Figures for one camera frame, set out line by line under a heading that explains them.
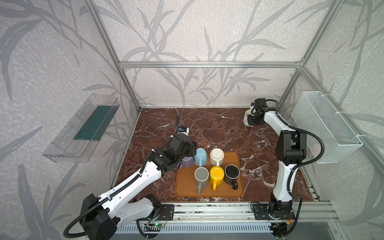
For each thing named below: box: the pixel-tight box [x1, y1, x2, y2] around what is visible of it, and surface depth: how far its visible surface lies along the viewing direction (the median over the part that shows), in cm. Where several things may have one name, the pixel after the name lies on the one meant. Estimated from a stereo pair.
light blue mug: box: [194, 147, 208, 167], surface depth 85 cm
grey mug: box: [194, 166, 210, 194], surface depth 77 cm
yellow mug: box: [209, 166, 225, 191], surface depth 79 cm
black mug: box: [223, 164, 240, 191], surface depth 79 cm
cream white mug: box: [210, 147, 225, 167], surface depth 88 cm
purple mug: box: [181, 156, 194, 168], surface depth 86 cm
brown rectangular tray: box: [175, 151, 244, 198], surface depth 80 cm
